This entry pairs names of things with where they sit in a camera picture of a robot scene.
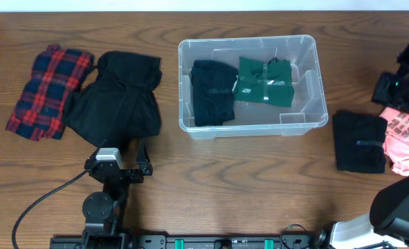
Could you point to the large black folded garment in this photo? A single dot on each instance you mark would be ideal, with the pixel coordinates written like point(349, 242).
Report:
point(119, 105)

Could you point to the pink folded shirt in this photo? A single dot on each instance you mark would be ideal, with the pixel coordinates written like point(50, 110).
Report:
point(396, 145)

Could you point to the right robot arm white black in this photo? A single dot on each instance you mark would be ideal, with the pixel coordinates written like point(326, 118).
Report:
point(387, 223)

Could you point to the dark green shirt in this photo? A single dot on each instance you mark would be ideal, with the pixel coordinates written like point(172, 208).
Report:
point(264, 82)

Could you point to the red plaid folded shirt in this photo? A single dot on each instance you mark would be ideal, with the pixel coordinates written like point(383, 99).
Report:
point(55, 74)

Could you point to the black garment with tape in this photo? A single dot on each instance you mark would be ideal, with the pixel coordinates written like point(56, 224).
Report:
point(358, 142)

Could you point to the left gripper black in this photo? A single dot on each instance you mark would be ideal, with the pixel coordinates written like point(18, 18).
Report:
point(143, 170)

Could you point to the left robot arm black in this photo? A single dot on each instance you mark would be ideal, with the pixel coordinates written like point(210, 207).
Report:
point(104, 211)

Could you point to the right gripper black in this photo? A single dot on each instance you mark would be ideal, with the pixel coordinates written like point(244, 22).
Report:
point(381, 94)

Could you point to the dark navy garment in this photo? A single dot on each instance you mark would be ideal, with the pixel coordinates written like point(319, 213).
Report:
point(212, 92)

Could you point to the clear plastic storage bin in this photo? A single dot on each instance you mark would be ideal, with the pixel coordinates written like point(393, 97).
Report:
point(308, 109)

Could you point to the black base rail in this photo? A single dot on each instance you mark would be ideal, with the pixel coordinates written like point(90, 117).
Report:
point(190, 242)

